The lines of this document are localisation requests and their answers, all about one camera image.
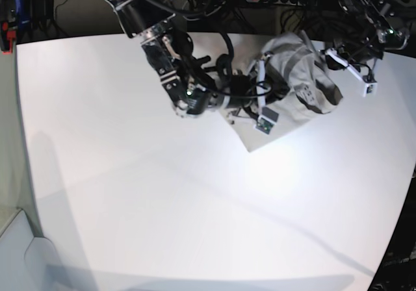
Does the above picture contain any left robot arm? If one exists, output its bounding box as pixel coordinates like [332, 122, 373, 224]
[334, 0, 410, 66]

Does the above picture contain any red black clamp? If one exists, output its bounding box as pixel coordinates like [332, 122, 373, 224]
[1, 6, 18, 55]

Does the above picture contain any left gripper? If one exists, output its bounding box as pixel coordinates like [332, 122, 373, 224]
[325, 37, 384, 73]

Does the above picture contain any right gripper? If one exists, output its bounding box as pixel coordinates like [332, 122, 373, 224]
[220, 73, 290, 109]

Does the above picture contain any beige t-shirt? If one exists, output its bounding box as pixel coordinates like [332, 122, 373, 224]
[231, 31, 343, 152]

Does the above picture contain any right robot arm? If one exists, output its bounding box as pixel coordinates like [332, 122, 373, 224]
[105, 0, 289, 117]

